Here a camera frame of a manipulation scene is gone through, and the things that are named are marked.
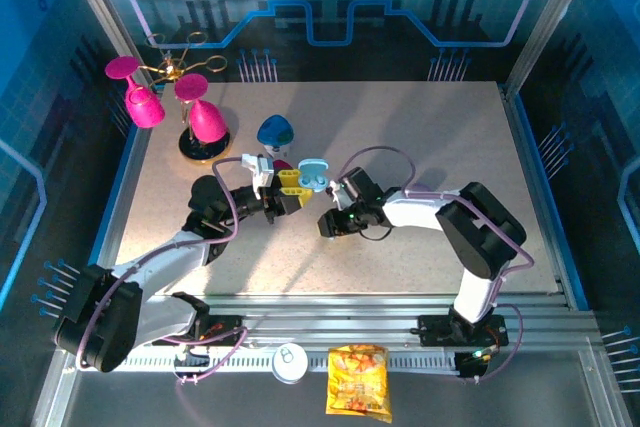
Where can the light blue earbud case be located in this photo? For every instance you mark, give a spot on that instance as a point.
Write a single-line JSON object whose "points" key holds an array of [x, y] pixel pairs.
{"points": [[312, 169]]}

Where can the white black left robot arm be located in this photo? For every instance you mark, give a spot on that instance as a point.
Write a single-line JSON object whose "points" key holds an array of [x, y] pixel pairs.
{"points": [[160, 259]]}

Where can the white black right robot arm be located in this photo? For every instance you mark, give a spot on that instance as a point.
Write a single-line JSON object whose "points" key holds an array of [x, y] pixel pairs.
{"points": [[415, 212]]}

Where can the red mushroom toy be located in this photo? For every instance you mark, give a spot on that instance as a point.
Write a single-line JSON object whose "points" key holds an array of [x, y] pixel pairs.
{"points": [[282, 165]]}

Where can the blue mushroom toy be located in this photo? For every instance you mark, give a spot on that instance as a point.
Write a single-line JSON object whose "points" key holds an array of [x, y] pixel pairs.
{"points": [[274, 129]]}

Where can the pink wine glass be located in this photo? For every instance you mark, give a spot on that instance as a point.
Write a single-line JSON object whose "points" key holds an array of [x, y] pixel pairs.
{"points": [[207, 122], [142, 102]]}

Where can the yellow snack bag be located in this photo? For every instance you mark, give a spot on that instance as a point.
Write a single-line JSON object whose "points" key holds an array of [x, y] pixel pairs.
{"points": [[357, 382]]}

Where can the small black controller box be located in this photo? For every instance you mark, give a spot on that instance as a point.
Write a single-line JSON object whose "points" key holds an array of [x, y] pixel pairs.
{"points": [[472, 364]]}

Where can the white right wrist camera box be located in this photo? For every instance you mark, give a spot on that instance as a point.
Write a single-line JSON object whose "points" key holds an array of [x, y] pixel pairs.
{"points": [[341, 196]]}

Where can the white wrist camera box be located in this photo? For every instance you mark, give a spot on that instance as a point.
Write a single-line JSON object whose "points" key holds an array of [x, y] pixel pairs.
{"points": [[257, 169], [341, 196]]}

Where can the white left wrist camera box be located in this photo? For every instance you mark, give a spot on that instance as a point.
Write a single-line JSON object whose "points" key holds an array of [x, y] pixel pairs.
{"points": [[257, 169]]}

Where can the aluminium frame rail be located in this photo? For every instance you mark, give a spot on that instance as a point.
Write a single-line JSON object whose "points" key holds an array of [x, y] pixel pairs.
{"points": [[325, 312]]}

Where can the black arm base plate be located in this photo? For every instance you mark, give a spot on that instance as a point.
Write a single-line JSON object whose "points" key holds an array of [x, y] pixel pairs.
{"points": [[435, 332], [225, 329]]}

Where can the aluminium frame post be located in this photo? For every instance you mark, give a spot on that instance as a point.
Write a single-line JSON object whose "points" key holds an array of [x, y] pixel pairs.
{"points": [[100, 12], [552, 12]]}

